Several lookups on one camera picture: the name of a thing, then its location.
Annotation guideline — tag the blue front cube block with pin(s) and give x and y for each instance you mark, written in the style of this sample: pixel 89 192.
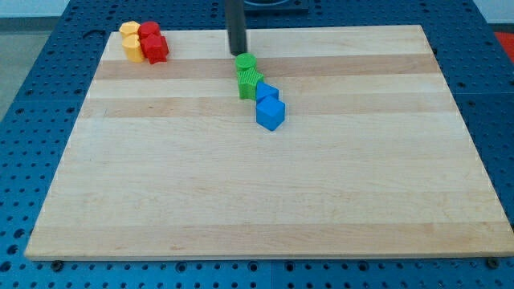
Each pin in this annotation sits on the blue front cube block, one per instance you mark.
pixel 270 113

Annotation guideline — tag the blue cube block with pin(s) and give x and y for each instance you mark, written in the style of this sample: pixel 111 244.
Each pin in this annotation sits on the blue cube block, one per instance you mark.
pixel 264 90
pixel 270 113

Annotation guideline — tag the blue rear cube block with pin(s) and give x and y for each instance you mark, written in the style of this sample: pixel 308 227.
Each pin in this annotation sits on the blue rear cube block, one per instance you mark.
pixel 264 90

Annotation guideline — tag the green star block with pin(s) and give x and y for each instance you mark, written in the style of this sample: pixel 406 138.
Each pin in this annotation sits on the green star block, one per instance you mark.
pixel 247 83

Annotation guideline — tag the green cylinder block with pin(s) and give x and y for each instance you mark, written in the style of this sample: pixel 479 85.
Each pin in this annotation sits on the green cylinder block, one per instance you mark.
pixel 245 61

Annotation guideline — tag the wooden board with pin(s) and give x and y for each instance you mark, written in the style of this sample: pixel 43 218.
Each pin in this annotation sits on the wooden board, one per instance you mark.
pixel 373 160

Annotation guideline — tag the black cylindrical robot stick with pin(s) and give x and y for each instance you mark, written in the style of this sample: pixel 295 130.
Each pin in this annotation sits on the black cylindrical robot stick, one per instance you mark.
pixel 236 26

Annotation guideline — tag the red star block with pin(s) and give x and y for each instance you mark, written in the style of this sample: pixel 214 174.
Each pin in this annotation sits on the red star block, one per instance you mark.
pixel 155 48

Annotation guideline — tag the red cylinder block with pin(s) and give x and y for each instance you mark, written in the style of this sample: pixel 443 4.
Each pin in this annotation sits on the red cylinder block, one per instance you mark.
pixel 149 28

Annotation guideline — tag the yellow cylinder block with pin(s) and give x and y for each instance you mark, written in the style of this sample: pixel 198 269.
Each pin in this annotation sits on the yellow cylinder block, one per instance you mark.
pixel 132 49

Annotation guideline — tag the yellow hexagon block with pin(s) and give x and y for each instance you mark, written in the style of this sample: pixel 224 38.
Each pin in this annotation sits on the yellow hexagon block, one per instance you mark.
pixel 129 28

